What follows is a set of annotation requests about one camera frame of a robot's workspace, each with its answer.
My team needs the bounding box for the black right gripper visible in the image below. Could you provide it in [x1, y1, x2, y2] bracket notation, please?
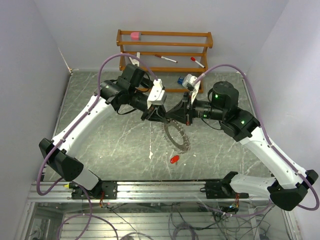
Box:
[165, 91, 226, 126]

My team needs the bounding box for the round metal keyring disc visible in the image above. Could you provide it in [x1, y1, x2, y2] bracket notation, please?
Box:
[161, 119, 191, 154]

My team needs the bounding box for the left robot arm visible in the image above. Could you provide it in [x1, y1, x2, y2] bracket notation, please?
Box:
[39, 64, 166, 199]

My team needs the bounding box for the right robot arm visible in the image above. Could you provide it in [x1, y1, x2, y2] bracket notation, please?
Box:
[165, 81, 319, 211]

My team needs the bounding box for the blue stapler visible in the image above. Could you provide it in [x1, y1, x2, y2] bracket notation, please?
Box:
[177, 76, 185, 85]

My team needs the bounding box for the red key tag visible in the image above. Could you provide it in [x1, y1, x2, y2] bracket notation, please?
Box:
[170, 155, 180, 164]

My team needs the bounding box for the red white marker pen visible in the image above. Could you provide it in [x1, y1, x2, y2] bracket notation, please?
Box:
[154, 54, 178, 64]

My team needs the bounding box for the white plastic clamp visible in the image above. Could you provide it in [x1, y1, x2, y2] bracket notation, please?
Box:
[129, 52, 141, 67]

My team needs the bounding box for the red capped white marker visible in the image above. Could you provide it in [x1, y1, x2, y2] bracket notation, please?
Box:
[190, 57, 205, 68]

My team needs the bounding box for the wooden shelf rack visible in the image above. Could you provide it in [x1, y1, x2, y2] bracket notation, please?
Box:
[116, 29, 214, 93]

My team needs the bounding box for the pink eraser block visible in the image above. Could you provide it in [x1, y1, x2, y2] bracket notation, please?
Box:
[130, 31, 141, 41]

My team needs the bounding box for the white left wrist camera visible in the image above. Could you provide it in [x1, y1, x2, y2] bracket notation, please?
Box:
[147, 78, 167, 109]

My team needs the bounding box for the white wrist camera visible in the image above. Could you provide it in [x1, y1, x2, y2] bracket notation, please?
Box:
[147, 78, 167, 109]
[182, 73, 201, 104]

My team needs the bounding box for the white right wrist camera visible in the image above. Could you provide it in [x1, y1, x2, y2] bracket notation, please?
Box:
[182, 73, 201, 104]

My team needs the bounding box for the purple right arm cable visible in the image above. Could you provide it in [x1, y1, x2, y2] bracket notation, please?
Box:
[192, 63, 320, 211]

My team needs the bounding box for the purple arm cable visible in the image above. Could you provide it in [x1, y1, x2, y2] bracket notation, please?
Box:
[36, 53, 160, 196]
[192, 63, 320, 211]

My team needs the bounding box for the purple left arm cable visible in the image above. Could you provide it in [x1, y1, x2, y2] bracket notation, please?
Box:
[36, 53, 160, 196]

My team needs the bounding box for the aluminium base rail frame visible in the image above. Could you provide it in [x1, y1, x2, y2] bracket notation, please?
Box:
[26, 179, 292, 203]

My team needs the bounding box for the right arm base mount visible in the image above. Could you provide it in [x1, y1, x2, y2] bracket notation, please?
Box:
[199, 171, 250, 199]

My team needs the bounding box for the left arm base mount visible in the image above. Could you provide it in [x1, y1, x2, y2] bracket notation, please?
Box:
[68, 180, 118, 200]

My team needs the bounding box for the purple cable loop below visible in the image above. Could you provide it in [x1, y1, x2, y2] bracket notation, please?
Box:
[56, 192, 118, 240]

